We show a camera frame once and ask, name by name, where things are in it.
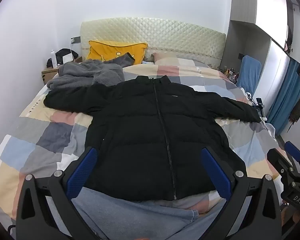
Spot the grey fleece garment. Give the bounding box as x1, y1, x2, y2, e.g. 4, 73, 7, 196
46, 52, 136, 90

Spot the black bag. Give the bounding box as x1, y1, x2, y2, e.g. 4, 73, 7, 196
46, 48, 79, 68

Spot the white wardrobe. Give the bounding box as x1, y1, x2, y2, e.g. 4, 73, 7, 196
220, 0, 290, 110

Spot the group of small bottles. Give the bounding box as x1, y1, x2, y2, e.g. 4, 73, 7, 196
224, 66, 240, 80

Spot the pink pillow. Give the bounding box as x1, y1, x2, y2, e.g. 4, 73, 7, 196
150, 52, 180, 63

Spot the blue curtain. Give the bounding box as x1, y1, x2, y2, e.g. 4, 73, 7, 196
266, 57, 300, 137

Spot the patchwork bed quilt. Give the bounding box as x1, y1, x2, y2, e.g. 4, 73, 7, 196
0, 55, 283, 233

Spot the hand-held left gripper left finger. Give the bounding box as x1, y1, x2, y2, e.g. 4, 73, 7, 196
16, 147, 98, 240

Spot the yellow pillow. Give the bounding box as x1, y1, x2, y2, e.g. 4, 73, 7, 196
86, 40, 148, 64

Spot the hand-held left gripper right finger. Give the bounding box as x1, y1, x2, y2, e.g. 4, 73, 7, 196
201, 147, 283, 240

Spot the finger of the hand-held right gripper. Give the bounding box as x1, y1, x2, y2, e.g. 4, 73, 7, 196
284, 141, 300, 173
267, 148, 297, 180

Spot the cream quilted headboard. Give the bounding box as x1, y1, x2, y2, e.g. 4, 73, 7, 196
79, 17, 227, 68

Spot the black puffer jacket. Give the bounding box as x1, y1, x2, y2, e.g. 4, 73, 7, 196
43, 75, 262, 202

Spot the black clamp stand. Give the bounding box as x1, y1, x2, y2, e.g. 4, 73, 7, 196
254, 97, 266, 118

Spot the wooden nightstand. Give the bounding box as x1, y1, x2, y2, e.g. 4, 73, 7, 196
41, 56, 83, 85

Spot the blue towel on chair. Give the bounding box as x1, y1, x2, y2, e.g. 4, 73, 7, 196
236, 55, 262, 98

